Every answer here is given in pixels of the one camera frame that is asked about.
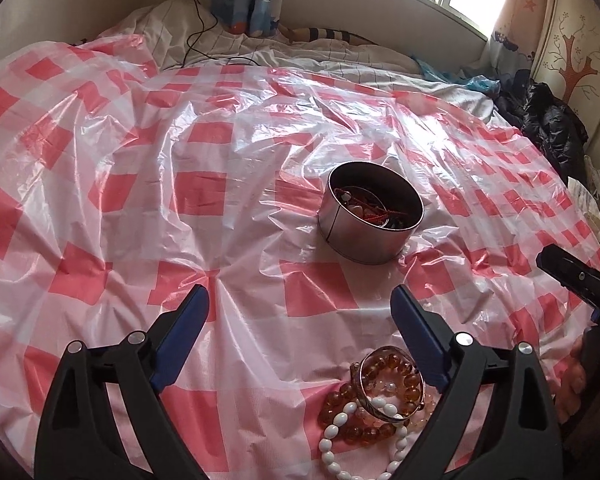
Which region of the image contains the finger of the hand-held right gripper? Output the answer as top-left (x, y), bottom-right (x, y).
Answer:
top-left (536, 245), bottom-right (600, 311)

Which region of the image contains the round metal tin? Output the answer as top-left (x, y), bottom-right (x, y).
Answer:
top-left (317, 161), bottom-right (425, 264)

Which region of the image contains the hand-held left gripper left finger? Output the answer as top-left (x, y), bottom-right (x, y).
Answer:
top-left (36, 284), bottom-right (211, 480)

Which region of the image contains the blue plastic bag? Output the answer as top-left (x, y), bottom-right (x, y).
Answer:
top-left (415, 57), bottom-right (501, 96)

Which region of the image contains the white bed quilt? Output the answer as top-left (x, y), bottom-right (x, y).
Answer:
top-left (100, 0), bottom-right (496, 123)

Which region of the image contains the pale crumpled paper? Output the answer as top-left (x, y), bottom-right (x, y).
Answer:
top-left (567, 175), bottom-right (600, 251)

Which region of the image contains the pale cartoon print curtain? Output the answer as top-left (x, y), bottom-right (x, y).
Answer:
top-left (487, 0), bottom-right (551, 81)

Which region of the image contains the black cable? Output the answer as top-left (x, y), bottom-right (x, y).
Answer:
top-left (185, 0), bottom-right (261, 68)

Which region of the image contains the silver bangle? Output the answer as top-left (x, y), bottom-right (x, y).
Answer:
top-left (351, 345), bottom-right (426, 423)

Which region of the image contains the striped pillow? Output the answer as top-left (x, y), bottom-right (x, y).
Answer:
top-left (280, 22), bottom-right (381, 48)

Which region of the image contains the red white checked plastic sheet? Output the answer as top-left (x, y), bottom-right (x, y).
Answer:
top-left (0, 35), bottom-right (600, 480)

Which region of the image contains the person's right hand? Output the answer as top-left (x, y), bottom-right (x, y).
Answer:
top-left (555, 337), bottom-right (588, 411)

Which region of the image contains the tree pattern padded headboard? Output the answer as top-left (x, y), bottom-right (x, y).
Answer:
top-left (530, 0), bottom-right (600, 161)

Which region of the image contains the pile of braided string bracelets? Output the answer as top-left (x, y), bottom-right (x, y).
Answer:
top-left (332, 185), bottom-right (416, 231)

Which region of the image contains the white bead bracelet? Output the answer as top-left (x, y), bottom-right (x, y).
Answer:
top-left (317, 395), bottom-right (411, 480)

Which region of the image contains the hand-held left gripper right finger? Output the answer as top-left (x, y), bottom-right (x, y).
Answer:
top-left (390, 284), bottom-right (566, 480)

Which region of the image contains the black puffer jacket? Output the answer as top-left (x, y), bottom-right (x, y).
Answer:
top-left (495, 67), bottom-right (591, 186)

